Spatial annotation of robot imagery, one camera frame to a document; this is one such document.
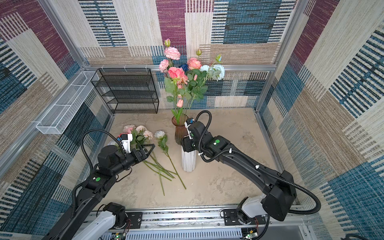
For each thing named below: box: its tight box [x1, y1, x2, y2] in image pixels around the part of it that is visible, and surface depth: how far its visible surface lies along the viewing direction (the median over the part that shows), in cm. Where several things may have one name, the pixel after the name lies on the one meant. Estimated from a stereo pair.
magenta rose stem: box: [168, 67, 185, 88], surface depth 74 cm
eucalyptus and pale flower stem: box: [200, 54, 226, 82], surface depth 74 cm
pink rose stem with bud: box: [187, 49, 202, 70], surface depth 80 cm
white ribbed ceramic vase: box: [181, 145, 197, 172], surface depth 82 cm
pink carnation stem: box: [159, 38, 181, 73], surface depth 72 cm
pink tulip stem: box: [171, 99, 184, 126], surface depth 86 cm
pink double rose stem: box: [177, 74, 198, 89], surface depth 81 cm
